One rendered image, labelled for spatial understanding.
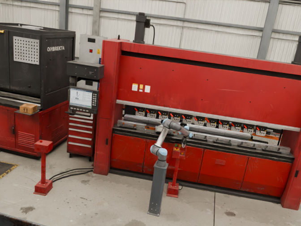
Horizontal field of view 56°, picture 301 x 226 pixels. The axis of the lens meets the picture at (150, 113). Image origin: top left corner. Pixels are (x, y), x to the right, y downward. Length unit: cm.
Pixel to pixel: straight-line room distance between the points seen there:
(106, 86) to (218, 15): 487
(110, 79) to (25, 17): 650
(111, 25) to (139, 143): 514
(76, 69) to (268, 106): 301
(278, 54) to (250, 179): 453
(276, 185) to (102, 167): 294
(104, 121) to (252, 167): 255
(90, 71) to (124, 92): 80
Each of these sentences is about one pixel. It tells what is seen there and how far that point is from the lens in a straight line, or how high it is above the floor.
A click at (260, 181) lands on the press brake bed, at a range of 518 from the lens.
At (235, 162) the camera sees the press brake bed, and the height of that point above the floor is 61.
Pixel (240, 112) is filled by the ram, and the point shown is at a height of 145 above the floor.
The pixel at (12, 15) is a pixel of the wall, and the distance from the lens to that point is 1092.
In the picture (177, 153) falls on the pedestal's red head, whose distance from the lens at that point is 451.
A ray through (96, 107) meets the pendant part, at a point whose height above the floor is 135.
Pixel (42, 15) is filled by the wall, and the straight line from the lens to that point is 1028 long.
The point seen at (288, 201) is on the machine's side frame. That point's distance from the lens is 535.
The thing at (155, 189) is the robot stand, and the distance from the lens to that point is 412.
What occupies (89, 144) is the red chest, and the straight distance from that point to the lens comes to 539.
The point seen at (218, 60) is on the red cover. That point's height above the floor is 222.
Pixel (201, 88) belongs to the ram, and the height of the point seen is 175.
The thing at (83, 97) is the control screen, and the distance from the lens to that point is 431.
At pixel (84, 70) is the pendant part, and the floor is 186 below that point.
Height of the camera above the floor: 262
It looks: 17 degrees down
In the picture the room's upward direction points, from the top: 7 degrees clockwise
